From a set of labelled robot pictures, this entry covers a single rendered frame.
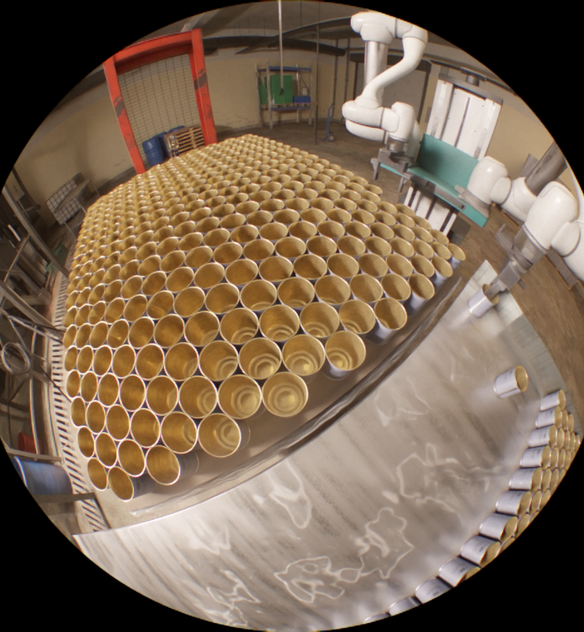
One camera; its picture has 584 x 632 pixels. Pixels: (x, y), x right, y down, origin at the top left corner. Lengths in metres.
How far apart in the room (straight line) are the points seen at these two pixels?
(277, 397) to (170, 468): 0.26
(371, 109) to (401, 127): 0.13
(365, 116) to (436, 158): 0.54
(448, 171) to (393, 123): 0.50
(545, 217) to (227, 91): 9.57
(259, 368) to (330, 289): 0.22
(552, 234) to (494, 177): 0.60
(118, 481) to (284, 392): 0.40
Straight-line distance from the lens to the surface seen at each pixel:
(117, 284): 0.62
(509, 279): 0.61
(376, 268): 0.51
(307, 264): 0.47
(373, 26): 1.22
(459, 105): 1.41
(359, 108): 0.96
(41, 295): 4.42
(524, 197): 1.16
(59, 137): 9.50
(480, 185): 1.14
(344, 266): 0.49
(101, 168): 9.21
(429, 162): 1.36
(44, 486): 2.71
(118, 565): 0.77
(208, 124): 1.59
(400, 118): 0.94
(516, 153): 8.69
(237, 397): 0.41
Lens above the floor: 1.48
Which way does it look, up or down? 60 degrees down
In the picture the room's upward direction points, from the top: 1 degrees counter-clockwise
